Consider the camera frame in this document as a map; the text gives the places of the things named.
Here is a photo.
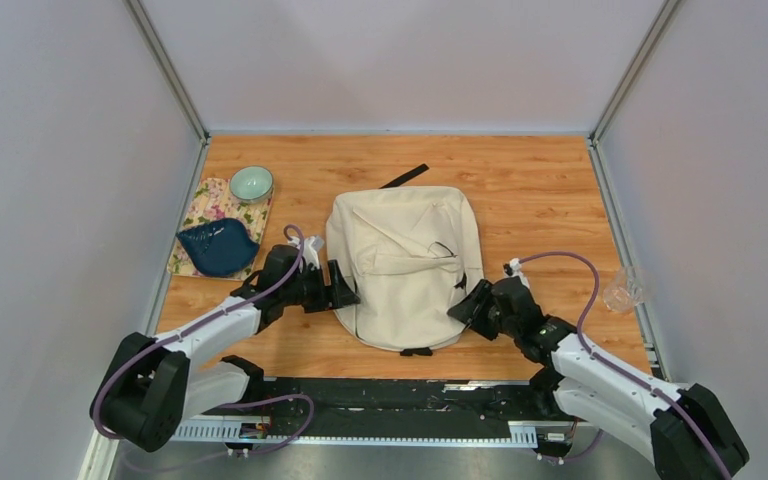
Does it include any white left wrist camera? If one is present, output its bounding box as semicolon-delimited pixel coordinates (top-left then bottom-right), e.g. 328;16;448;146
302;235;325;269

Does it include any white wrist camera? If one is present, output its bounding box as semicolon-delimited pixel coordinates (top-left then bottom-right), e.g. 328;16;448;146
503;257;530;288
302;235;325;269

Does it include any pale green ceramic bowl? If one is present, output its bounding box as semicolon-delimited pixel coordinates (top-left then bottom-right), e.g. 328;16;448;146
229;165;274;204

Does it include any clear plastic cup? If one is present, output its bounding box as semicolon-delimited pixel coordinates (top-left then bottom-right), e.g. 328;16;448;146
602;266;654;313

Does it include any dark blue leaf dish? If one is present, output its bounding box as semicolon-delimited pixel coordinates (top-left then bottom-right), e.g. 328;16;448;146
176;218;260;278

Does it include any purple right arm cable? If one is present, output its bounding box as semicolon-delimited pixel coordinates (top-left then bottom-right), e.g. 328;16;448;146
519;250;733;480

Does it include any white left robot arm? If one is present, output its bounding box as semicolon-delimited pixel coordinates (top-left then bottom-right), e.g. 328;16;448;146
89;241;360;452

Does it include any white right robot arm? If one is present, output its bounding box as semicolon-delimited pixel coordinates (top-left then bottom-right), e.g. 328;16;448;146
448;278;750;479

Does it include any floral cloth placemat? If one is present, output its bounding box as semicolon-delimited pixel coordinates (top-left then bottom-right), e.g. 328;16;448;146
166;177;272;281

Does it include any beige canvas backpack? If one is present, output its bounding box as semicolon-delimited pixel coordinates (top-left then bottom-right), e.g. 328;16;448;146
326;164;484;355

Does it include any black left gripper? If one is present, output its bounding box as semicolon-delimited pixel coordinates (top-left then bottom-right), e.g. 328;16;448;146
282;260;361;314

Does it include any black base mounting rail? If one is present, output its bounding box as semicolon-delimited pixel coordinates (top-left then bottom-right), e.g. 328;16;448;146
173;377;585;456

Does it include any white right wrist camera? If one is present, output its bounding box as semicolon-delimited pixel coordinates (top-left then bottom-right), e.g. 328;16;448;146
503;257;530;288

